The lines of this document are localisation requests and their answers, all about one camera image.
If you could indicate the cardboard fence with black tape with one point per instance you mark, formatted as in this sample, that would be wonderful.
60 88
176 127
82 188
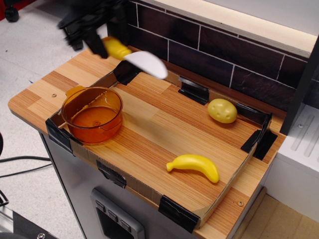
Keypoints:
161 123

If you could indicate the yellow toy potato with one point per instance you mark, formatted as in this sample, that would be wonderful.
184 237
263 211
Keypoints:
222 111

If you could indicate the black vertical post right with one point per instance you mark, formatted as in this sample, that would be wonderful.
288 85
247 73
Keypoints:
307 92

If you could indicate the black far caster wheel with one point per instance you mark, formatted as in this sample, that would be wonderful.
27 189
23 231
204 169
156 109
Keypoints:
11 14

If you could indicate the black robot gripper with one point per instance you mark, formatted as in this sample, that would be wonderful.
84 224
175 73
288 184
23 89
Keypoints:
85 16

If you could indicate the yellow toy banana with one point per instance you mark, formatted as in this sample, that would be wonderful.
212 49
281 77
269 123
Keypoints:
195 162

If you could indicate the orange transparent plastic pot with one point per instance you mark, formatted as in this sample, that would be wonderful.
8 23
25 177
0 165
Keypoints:
93 114

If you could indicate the yellow handled white toy knife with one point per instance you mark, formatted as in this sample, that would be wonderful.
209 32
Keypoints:
144 60

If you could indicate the black metal bracket with screw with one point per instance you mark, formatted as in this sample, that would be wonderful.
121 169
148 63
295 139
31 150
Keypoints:
28 229

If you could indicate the black chair caster wheel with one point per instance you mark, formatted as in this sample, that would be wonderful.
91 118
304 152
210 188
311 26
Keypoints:
78 45

